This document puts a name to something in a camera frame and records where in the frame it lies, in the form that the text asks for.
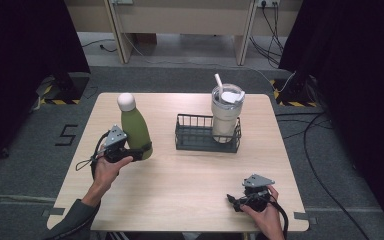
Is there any grey tape strip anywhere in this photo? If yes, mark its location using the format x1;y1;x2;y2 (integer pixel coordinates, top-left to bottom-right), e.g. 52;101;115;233
41;207;66;218
293;211;318;225

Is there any short black floor cable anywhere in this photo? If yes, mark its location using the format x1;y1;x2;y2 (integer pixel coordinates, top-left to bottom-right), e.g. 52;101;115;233
81;38;118;54

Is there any person's left hand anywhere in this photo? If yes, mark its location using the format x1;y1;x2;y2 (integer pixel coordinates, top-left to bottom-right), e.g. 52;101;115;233
91;155;135;198

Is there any dark wire basket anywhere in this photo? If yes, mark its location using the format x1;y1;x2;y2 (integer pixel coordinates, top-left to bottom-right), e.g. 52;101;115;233
174;113;243;154

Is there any green bottle with white cap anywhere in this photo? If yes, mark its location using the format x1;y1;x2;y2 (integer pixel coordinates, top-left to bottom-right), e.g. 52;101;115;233
116;92;154;161

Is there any person's right hand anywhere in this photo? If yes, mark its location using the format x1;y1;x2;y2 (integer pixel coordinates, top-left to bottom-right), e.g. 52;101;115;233
239;184;286;240

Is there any white wall socket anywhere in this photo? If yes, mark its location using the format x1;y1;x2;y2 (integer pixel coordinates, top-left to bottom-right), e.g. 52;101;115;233
256;0;281;9

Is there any right hand-held gripper black cable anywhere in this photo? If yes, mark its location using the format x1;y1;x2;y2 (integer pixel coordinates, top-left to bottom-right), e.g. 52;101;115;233
268;199;290;240

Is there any beige wooden desk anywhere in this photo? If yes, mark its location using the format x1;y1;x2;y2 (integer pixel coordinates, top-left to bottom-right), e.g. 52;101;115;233
64;0;303;67

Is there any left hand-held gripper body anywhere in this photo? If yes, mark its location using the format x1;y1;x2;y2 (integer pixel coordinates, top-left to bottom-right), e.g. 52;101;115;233
102;124;134;164

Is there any bundle of black cables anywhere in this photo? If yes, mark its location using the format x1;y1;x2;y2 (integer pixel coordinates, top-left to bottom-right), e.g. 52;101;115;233
249;2;286;68

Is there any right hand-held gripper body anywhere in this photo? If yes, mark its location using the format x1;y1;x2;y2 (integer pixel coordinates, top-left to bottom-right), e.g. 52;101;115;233
241;173;276;213

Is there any black curtain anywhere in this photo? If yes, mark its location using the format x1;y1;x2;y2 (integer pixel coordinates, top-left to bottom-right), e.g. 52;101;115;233
0;0;91;169
278;0;384;232

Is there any long black floor cable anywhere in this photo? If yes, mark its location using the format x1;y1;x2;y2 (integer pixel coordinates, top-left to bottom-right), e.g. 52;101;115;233
275;111;372;240

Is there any black stand base striped tape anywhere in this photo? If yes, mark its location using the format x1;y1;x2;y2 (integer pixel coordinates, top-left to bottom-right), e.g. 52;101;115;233
39;72;91;106
269;77;318;108

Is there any white tumbler with straw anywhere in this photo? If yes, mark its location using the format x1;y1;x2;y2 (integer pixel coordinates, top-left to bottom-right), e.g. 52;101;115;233
210;73;247;145

